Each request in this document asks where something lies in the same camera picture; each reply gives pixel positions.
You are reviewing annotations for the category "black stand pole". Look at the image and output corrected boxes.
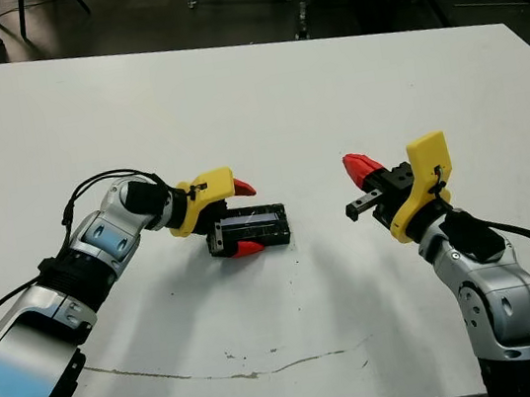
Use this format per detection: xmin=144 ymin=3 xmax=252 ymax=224
xmin=288 ymin=0 xmax=318 ymax=43

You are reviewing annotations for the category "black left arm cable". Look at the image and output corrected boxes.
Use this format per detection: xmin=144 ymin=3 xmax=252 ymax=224
xmin=0 ymin=158 xmax=212 ymax=340

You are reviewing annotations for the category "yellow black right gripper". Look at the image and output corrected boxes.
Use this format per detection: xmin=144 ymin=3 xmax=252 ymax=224
xmin=336 ymin=129 xmax=464 ymax=253

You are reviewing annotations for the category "black taped box lid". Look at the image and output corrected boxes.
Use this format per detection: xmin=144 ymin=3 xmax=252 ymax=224
xmin=216 ymin=198 xmax=298 ymax=260

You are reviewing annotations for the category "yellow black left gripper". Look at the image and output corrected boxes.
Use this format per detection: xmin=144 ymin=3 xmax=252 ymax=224
xmin=159 ymin=161 xmax=268 ymax=269

